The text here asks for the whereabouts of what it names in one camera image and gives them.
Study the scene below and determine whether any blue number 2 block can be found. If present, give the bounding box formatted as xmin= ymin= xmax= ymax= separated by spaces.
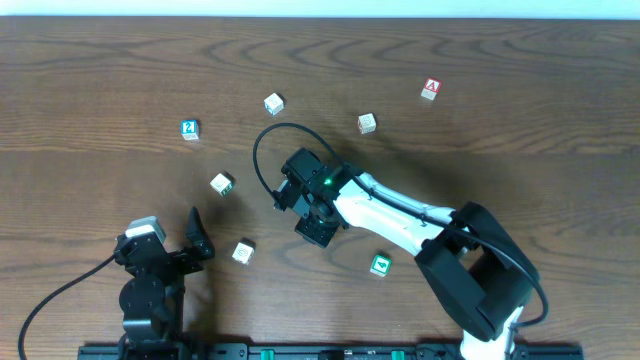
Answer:
xmin=180 ymin=119 xmax=200 ymax=141

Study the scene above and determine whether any red letter A block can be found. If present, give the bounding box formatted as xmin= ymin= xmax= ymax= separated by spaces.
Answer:
xmin=421 ymin=78 xmax=442 ymax=101

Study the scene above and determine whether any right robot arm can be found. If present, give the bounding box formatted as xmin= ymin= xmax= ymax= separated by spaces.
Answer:
xmin=272 ymin=148 xmax=539 ymax=359

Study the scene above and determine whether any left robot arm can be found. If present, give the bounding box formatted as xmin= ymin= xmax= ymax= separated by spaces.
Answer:
xmin=114 ymin=207 xmax=215 ymax=359

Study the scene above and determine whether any white block engraved circle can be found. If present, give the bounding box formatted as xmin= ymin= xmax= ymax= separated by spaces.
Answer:
xmin=232 ymin=241 xmax=255 ymax=265

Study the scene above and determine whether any white block green side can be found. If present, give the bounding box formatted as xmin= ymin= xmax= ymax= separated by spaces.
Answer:
xmin=209 ymin=173 xmax=234 ymax=196

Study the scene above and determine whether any white block red side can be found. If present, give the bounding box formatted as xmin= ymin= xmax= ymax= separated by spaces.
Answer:
xmin=357 ymin=113 xmax=377 ymax=134

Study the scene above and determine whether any white block blue side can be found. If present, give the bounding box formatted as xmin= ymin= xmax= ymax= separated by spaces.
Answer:
xmin=264 ymin=93 xmax=285 ymax=116

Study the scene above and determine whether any green number 4 block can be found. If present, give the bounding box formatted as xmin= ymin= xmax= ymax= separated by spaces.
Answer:
xmin=370 ymin=255 xmax=392 ymax=277

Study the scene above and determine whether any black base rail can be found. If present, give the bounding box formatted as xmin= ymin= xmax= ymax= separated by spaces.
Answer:
xmin=77 ymin=341 xmax=585 ymax=360

